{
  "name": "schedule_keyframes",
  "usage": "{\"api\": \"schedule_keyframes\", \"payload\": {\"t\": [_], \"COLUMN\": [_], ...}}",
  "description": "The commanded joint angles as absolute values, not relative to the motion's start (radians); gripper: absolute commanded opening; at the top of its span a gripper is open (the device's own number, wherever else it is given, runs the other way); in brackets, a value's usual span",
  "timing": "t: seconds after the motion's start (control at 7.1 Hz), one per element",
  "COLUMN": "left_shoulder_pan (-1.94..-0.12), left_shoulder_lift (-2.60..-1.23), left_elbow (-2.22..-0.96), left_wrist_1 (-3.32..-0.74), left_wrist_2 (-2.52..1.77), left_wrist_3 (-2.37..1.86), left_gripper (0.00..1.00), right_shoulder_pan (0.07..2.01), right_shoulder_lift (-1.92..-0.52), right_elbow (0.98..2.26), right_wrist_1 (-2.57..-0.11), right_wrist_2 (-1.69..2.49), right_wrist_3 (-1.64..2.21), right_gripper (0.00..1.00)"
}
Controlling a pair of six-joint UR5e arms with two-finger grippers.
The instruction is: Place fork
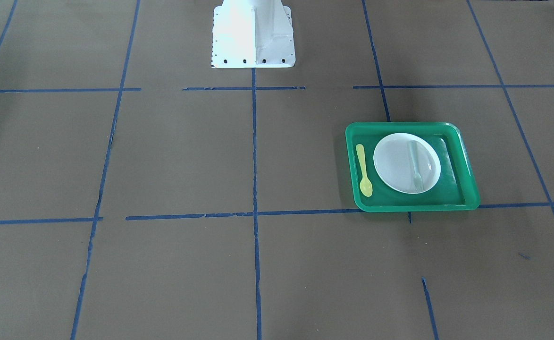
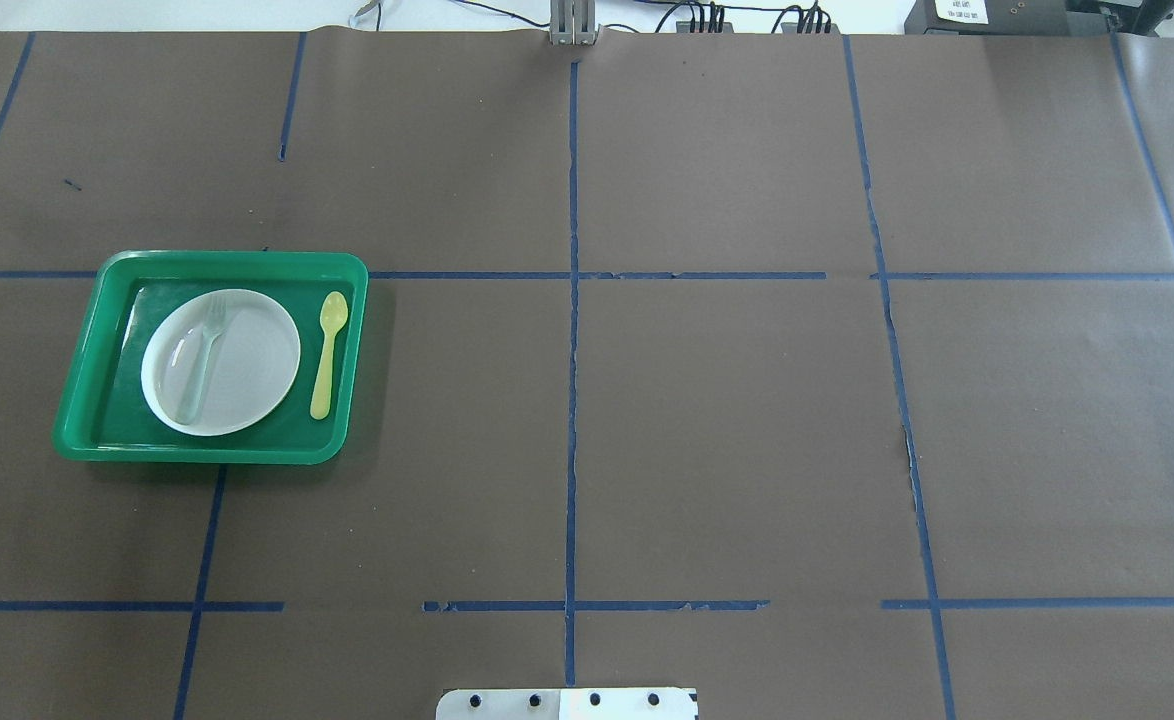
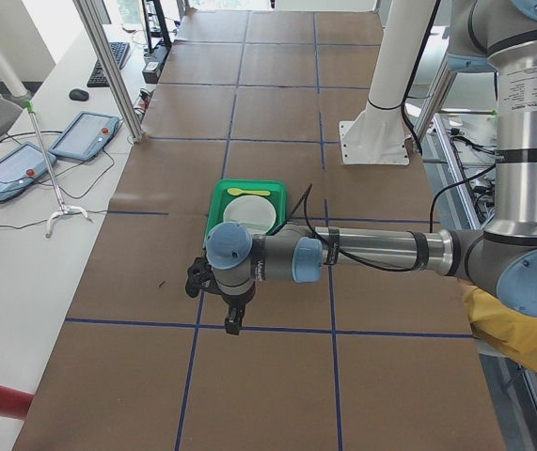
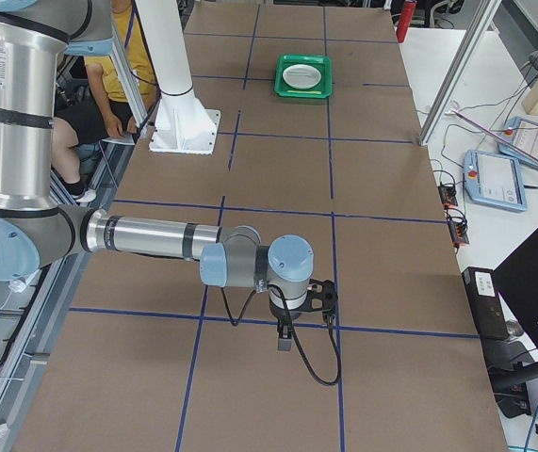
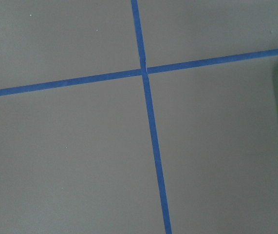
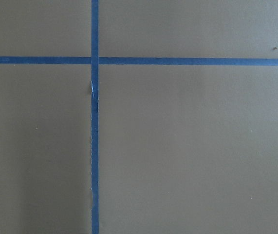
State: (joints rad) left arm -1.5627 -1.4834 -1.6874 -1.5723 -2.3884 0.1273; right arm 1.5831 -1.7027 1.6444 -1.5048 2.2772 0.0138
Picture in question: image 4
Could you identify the yellow-green fork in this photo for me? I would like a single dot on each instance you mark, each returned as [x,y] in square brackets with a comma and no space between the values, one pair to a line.
[305,93]

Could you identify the lower orange black adapter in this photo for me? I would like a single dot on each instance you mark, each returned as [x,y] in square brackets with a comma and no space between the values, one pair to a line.
[458,233]

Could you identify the orange black adapter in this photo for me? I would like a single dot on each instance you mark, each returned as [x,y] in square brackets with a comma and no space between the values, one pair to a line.
[447,195]
[458,233]

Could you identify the black computer box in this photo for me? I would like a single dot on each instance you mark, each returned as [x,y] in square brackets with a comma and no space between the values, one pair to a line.
[484,302]

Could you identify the upper orange black adapter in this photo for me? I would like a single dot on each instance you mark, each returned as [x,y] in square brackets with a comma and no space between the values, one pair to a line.
[447,195]

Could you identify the white plate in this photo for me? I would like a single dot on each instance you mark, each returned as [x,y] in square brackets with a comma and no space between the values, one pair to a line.
[302,76]

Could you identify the near teach pendant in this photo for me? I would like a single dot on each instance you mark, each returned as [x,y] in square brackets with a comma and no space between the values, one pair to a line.
[494,179]

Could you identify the teach pendant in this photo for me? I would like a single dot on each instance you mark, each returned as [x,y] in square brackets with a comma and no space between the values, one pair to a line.
[494,179]
[523,134]

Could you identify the green plastic tray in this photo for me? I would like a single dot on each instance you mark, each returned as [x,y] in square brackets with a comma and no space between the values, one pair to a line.
[323,63]

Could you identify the seated person yellow shirt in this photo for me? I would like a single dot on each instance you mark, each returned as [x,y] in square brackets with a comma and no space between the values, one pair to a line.
[106,113]

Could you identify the far teach pendant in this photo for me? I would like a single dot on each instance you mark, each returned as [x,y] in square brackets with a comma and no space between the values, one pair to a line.
[523,134]

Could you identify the red fire extinguisher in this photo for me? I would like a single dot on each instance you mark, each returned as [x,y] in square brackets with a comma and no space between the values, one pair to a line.
[406,15]

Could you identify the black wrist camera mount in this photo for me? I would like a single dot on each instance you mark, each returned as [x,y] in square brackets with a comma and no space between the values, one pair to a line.
[322,297]

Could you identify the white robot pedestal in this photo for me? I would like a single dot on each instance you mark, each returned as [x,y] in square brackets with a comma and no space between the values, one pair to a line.
[182,123]

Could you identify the aluminium frame post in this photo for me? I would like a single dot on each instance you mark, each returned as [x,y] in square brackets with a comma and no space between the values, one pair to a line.
[468,46]

